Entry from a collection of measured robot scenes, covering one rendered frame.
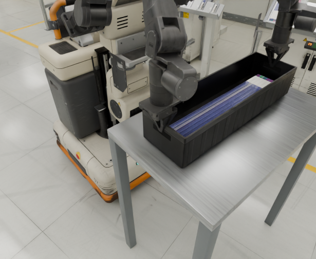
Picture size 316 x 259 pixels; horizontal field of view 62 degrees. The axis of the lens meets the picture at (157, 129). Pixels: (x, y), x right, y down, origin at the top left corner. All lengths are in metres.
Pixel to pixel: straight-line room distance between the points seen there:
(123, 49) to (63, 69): 0.36
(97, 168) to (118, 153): 0.57
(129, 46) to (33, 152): 1.22
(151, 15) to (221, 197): 0.46
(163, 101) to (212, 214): 0.29
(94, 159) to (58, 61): 0.55
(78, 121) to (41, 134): 0.73
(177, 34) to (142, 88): 0.77
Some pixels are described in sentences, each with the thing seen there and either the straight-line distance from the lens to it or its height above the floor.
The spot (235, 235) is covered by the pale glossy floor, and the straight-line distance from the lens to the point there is 1.59.
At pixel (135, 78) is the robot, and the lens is 1.26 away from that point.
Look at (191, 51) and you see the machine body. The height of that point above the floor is 0.17.
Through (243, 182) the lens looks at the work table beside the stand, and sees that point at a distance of 0.74.
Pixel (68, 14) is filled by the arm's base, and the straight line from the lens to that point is 1.06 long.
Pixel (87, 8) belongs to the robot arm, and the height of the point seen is 1.11.
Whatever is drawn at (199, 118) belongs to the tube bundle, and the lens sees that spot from 0.83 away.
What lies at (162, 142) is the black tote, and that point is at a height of 0.85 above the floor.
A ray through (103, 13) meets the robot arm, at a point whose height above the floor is 1.09.
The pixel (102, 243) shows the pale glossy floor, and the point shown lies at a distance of 1.54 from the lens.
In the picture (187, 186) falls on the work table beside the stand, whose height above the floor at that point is 0.80.
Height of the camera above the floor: 1.36
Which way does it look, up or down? 41 degrees down
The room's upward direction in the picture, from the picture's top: straight up
